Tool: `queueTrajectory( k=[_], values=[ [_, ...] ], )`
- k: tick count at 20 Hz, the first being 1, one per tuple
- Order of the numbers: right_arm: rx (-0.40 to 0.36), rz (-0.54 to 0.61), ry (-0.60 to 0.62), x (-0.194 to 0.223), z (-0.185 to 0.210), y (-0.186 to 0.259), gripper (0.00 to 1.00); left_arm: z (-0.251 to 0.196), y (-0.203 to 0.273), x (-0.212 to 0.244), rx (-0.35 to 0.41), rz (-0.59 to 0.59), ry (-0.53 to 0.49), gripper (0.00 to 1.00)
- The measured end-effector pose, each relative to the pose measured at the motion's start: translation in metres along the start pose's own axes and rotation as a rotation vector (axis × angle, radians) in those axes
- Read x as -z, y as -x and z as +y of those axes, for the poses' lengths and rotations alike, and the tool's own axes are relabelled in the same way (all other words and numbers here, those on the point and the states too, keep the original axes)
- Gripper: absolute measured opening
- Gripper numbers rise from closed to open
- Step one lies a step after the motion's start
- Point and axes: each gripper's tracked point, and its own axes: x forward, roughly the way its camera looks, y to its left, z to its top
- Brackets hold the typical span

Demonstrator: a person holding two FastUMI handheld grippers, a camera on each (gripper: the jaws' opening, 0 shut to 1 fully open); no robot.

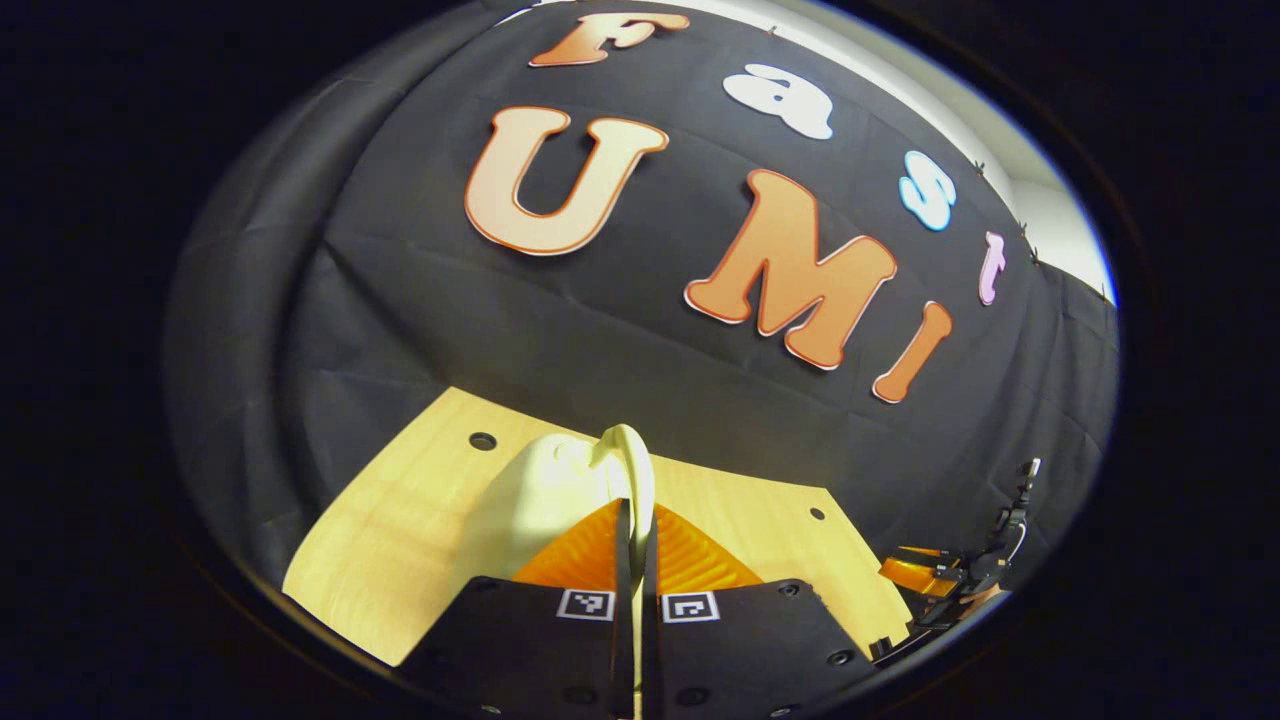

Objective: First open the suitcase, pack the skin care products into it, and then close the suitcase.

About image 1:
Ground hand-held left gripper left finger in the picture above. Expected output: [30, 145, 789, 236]
[400, 498, 637, 719]

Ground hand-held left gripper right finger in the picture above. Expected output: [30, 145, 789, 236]
[640, 503, 881, 719]

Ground pale yellow suitcase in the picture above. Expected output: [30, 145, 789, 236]
[458, 424, 658, 596]

